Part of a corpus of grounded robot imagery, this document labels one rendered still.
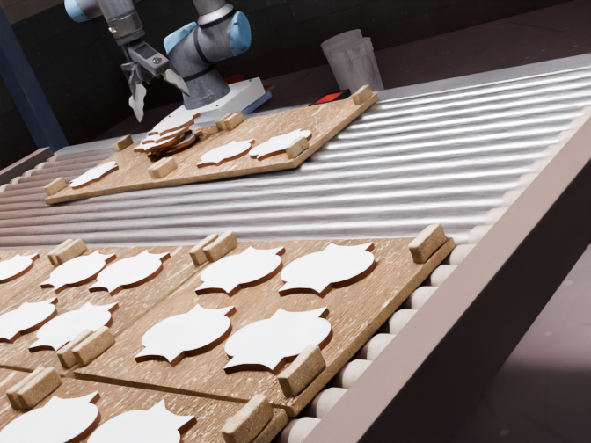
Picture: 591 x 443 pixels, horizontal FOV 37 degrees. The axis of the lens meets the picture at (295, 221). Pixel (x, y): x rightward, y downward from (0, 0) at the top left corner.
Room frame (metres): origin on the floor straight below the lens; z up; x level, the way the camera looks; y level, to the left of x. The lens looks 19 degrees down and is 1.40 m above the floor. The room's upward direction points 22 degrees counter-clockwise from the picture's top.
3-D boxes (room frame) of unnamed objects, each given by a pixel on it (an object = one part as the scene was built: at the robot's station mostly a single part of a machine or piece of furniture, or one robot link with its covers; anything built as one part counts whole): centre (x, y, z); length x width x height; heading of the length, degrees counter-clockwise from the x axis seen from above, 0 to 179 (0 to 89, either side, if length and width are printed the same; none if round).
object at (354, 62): (5.72, -0.76, 0.19); 0.30 x 0.30 x 0.37
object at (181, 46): (2.70, 0.10, 1.09); 0.13 x 0.12 x 0.14; 65
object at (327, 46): (6.15, -0.78, 0.19); 0.30 x 0.30 x 0.37
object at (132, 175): (2.19, 0.30, 0.93); 0.41 x 0.35 x 0.02; 49
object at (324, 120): (1.90, -0.01, 0.93); 0.41 x 0.35 x 0.02; 47
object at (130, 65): (2.19, 0.20, 1.17); 0.09 x 0.08 x 0.12; 28
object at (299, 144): (1.67, -0.06, 0.95); 0.06 x 0.02 x 0.03; 137
